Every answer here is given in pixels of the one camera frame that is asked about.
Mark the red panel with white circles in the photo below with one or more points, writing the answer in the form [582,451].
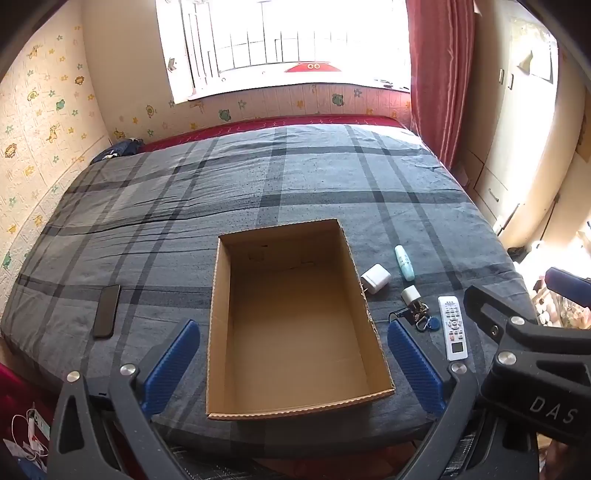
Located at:
[314,68]

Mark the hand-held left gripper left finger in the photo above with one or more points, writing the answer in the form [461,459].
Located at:
[171,364]

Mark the red fabric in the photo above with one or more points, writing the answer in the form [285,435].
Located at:
[18,383]

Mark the key bunch with blue fob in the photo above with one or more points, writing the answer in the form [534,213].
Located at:
[419,314]

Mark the cardboard box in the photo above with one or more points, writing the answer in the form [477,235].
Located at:
[295,323]

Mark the large white charger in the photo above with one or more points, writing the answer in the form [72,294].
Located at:
[375,277]

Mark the black smartphone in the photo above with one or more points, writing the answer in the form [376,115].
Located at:
[106,311]

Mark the grey plaid bed sheet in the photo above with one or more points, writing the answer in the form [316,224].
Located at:
[138,221]

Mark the small white charger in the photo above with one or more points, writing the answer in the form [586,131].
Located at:
[410,294]

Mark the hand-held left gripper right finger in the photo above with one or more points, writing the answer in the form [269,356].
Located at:
[415,364]

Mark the dark blue cloth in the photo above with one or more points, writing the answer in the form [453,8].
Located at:
[120,148]

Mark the red curtain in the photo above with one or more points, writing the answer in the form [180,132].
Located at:
[438,69]

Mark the light green tube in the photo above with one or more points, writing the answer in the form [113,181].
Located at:
[404,264]

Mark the white remote control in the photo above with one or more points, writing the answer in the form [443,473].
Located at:
[452,327]

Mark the pale paper poster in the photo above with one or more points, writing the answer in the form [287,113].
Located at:
[535,50]

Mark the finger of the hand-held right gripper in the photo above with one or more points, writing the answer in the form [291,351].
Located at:
[485,309]

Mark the window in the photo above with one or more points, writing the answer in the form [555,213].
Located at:
[277,27]

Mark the floral patterned object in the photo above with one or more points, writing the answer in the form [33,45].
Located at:
[563,314]

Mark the dark blue cylinder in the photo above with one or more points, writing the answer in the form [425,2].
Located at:
[570,286]

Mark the red mattress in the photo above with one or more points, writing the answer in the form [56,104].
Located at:
[258,124]

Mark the beige wardrobe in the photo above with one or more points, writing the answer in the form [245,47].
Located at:
[508,138]

